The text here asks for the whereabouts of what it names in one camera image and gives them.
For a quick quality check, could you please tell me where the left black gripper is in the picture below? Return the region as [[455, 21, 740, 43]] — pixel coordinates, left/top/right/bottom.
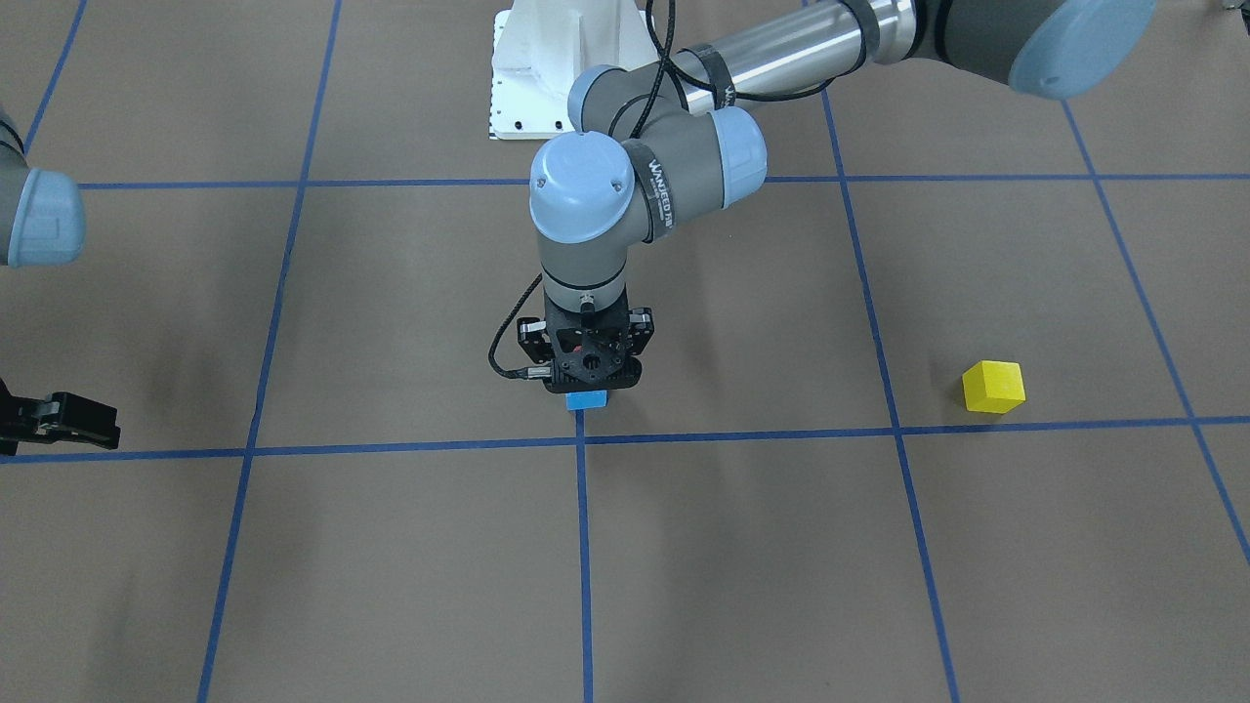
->
[[515, 300, 655, 394]]

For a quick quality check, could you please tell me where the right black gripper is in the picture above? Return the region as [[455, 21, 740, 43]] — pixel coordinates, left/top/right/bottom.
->
[[1, 380, 121, 457]]

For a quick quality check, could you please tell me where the blue cube block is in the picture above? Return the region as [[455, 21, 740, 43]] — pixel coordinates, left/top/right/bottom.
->
[[565, 389, 610, 412]]

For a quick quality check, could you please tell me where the yellow cube block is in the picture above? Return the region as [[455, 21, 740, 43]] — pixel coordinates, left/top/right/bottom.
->
[[961, 360, 1028, 414]]

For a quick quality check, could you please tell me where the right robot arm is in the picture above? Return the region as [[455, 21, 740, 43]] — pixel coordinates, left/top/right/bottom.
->
[[1, 110, 121, 457]]

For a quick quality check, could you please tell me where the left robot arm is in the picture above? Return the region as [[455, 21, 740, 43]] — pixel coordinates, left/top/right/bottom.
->
[[488, 1, 1155, 394]]

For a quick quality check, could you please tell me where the brown paper table cover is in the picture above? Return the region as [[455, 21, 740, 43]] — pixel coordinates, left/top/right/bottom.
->
[[3, 1, 1249, 702]]

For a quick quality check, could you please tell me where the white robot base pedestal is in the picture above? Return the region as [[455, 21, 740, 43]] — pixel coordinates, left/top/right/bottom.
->
[[488, 1, 658, 140]]

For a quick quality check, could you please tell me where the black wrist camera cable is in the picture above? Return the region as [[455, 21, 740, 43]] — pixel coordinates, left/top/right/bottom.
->
[[488, 0, 743, 382]]

